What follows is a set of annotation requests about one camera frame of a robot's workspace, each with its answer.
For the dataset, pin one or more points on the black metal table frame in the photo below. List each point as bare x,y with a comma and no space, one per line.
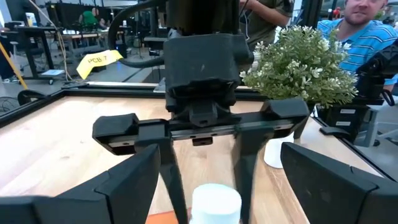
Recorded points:
31,107

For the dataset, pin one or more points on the grey metal bracket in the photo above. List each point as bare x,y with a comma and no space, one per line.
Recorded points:
370,132

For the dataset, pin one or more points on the yellow label tag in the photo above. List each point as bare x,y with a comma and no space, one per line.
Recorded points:
96,60

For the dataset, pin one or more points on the black background desk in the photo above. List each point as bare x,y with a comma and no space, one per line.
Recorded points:
37,29

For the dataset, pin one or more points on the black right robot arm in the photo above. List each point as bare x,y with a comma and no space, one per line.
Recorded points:
202,15

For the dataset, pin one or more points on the black floor fan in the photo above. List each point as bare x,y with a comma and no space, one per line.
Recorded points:
7,104

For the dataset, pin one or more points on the white pill bottle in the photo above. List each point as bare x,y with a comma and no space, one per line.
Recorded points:
216,205

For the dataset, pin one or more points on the person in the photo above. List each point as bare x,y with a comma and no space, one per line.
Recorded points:
367,40
264,18
89,18

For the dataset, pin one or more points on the green potted plant white flowers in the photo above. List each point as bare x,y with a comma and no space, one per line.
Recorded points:
298,68

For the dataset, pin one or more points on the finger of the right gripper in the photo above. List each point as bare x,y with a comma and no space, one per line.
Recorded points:
169,155
245,155

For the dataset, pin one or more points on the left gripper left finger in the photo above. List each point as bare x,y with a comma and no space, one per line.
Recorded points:
93,205

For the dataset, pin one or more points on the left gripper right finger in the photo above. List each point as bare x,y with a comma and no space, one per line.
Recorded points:
342,199

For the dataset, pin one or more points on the orange plastic basket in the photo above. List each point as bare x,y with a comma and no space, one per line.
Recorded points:
164,218

